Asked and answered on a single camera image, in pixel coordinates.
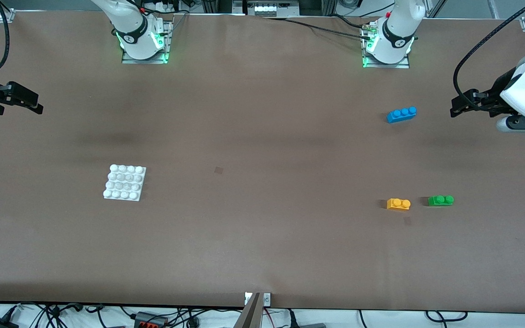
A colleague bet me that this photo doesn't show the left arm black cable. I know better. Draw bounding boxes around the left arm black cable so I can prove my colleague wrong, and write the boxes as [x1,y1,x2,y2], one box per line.
[453,0,525,103]

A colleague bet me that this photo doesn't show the blue three-stud block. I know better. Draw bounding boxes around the blue three-stud block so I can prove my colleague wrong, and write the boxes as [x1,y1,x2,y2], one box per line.
[386,106,417,124]

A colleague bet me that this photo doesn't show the black cable across table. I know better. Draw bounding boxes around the black cable across table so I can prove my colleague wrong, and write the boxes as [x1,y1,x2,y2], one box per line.
[262,16,375,40]

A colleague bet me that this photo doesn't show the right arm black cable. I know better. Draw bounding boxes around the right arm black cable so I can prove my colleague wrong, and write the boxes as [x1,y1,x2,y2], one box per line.
[0,0,11,72]

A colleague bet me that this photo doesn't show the black power adapter red buttons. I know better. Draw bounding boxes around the black power adapter red buttons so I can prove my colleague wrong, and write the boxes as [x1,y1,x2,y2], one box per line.
[134,312,169,328]

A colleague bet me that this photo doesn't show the white studded base plate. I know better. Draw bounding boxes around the white studded base plate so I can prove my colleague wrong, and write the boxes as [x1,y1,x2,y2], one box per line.
[103,164,147,202]

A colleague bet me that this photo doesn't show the white power strip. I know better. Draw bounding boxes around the white power strip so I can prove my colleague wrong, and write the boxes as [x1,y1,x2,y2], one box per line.
[246,0,300,18]

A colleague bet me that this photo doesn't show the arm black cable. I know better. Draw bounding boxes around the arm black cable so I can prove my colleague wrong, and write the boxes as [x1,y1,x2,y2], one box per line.
[0,0,11,72]
[453,0,525,103]

